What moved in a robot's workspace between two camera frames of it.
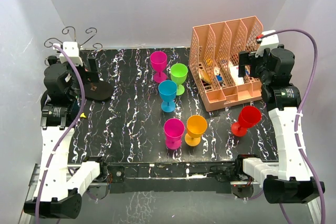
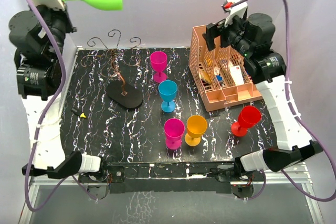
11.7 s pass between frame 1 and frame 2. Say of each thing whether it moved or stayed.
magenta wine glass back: stayed
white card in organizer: stayed
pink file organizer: stayed
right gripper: moved
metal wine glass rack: moved
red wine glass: stayed
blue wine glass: stayed
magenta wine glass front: stayed
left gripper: moved
